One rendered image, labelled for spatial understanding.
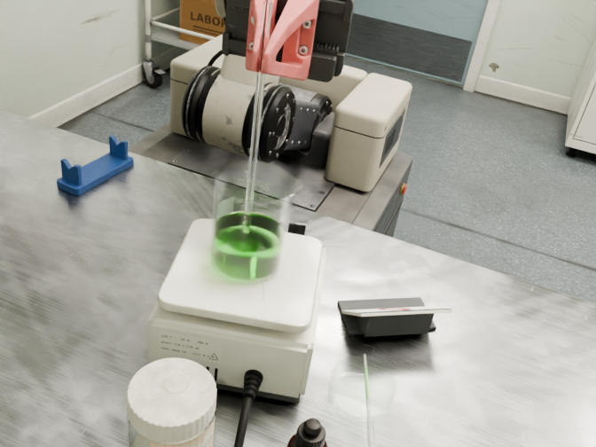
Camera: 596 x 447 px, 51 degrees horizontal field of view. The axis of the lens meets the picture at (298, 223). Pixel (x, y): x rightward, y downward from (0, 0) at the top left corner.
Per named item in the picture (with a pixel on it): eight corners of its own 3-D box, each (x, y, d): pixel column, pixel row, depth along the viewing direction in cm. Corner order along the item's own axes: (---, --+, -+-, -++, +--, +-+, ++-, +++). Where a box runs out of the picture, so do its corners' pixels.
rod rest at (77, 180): (114, 156, 81) (113, 131, 79) (135, 165, 80) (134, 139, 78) (55, 187, 74) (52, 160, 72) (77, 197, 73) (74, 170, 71)
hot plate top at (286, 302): (193, 223, 57) (194, 215, 57) (322, 246, 57) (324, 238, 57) (153, 309, 48) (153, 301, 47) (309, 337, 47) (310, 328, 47)
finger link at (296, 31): (302, 19, 41) (324, -12, 49) (198, 1, 41) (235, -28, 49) (290, 115, 45) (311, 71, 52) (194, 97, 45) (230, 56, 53)
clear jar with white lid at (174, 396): (117, 446, 46) (113, 372, 42) (192, 418, 49) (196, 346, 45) (145, 514, 42) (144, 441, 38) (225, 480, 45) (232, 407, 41)
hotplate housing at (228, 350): (205, 243, 68) (207, 180, 64) (323, 263, 68) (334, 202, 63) (137, 403, 50) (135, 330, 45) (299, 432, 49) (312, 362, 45)
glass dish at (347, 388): (322, 372, 55) (326, 356, 54) (382, 372, 56) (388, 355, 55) (333, 425, 50) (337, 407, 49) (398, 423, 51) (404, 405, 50)
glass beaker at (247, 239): (201, 286, 50) (206, 196, 45) (212, 239, 55) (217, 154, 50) (288, 296, 50) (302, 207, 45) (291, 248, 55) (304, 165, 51)
